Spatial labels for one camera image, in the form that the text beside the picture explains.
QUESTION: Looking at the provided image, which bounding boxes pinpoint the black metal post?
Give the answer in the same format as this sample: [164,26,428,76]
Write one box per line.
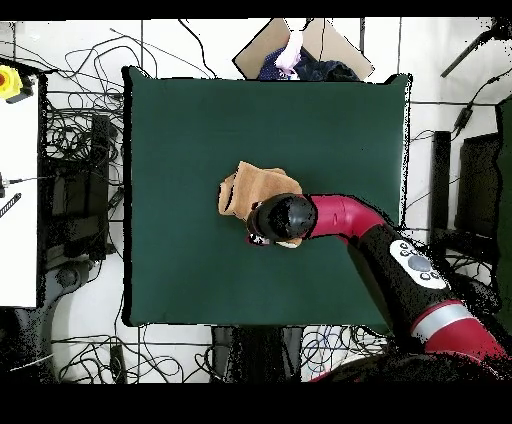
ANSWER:
[430,130,452,241]

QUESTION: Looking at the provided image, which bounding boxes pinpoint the brown cardboard box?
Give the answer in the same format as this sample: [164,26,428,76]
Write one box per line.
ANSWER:
[232,17,375,82]

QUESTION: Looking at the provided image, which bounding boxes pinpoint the white desk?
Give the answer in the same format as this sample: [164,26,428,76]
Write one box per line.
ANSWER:
[0,75,40,309]

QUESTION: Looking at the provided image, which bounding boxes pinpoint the pink garment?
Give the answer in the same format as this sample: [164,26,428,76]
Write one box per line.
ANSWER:
[274,29,305,77]

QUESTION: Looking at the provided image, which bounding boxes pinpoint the tan terry towel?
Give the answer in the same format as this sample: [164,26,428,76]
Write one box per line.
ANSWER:
[217,160,304,250]

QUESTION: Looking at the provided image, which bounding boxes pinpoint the blue dotted garment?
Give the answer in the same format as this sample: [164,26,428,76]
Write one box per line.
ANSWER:
[257,47,288,81]

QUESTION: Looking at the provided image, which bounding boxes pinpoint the yellow emergency stop button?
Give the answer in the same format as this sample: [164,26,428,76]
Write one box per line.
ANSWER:
[0,64,24,101]

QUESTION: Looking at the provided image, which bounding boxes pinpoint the black power adapter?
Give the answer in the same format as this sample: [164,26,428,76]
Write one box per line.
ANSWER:
[451,104,475,135]

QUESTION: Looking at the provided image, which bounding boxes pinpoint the black power strip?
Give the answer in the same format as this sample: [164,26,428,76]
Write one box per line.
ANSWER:
[109,343,127,383]

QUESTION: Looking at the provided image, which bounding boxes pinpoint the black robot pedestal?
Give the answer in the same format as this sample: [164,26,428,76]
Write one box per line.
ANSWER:
[210,325,304,384]

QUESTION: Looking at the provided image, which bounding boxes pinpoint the green fabric sheet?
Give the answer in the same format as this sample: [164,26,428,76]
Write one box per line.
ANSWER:
[495,93,512,333]

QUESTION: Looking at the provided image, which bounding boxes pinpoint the black equipment rack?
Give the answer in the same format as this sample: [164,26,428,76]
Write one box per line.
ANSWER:
[39,113,114,261]

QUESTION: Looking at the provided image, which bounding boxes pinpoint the black flat panel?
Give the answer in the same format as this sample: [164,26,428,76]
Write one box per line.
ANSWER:
[454,133,501,241]

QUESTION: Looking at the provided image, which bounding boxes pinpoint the black tripod leg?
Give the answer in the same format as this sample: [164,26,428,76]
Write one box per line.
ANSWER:
[439,17,512,79]

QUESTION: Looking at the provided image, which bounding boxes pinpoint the black cable tangle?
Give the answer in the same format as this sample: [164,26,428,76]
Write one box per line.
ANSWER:
[299,324,389,369]
[41,27,161,169]

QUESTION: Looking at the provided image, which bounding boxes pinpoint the dark green table cloth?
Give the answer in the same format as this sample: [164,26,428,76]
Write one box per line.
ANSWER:
[121,65,413,335]

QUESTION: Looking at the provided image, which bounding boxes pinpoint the black ribbed strap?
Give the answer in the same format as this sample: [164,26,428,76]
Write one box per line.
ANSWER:
[0,192,23,219]

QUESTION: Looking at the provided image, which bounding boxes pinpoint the grey wheeled stand base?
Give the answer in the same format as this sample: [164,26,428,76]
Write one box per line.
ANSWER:
[15,257,95,384]

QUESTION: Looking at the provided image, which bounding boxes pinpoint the dark navy garment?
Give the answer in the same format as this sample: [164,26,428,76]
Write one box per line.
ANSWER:
[293,46,361,82]

